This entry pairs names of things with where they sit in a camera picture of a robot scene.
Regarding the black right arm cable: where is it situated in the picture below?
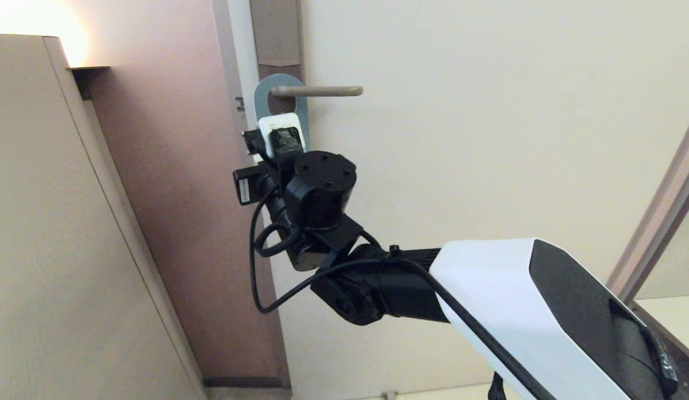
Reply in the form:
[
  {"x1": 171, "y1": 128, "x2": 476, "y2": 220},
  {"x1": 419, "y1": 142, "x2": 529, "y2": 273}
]
[{"x1": 249, "y1": 189, "x2": 556, "y2": 400}]

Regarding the grey-brown door lock plate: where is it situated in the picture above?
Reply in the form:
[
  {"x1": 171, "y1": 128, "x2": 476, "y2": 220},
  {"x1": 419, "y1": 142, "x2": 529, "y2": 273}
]
[{"x1": 249, "y1": 0, "x2": 304, "y2": 114}]

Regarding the white room door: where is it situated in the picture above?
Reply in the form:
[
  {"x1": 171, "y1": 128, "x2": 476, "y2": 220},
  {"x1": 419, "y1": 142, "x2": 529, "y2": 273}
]
[{"x1": 228, "y1": 0, "x2": 689, "y2": 399}]

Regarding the dark wall baseboard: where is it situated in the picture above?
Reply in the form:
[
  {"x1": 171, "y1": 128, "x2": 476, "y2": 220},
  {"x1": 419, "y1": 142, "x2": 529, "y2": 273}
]
[{"x1": 203, "y1": 378, "x2": 283, "y2": 388}]

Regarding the thick black braided cable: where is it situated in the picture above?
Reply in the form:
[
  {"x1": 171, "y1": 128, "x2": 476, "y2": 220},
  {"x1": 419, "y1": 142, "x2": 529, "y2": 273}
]
[{"x1": 254, "y1": 222, "x2": 298, "y2": 258}]

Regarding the beige lever door handle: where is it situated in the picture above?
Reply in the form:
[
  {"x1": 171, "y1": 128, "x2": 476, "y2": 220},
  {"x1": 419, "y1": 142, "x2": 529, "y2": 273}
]
[{"x1": 271, "y1": 85, "x2": 364, "y2": 99}]

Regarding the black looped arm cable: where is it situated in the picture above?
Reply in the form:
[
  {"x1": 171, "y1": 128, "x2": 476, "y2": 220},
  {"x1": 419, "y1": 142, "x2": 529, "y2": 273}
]
[{"x1": 487, "y1": 372, "x2": 507, "y2": 400}]

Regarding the beige cabinet panel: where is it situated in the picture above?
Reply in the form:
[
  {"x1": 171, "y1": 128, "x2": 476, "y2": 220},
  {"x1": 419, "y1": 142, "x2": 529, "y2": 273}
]
[{"x1": 0, "y1": 35, "x2": 206, "y2": 400}]

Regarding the white door hanger sign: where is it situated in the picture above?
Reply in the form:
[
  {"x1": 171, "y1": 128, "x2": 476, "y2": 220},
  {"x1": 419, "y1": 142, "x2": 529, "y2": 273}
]
[{"x1": 254, "y1": 73, "x2": 310, "y2": 163}]

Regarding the dark wall lamp shelf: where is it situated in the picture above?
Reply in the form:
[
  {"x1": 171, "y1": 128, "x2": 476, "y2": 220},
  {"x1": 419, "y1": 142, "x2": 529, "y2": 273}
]
[{"x1": 68, "y1": 67, "x2": 110, "y2": 102}]

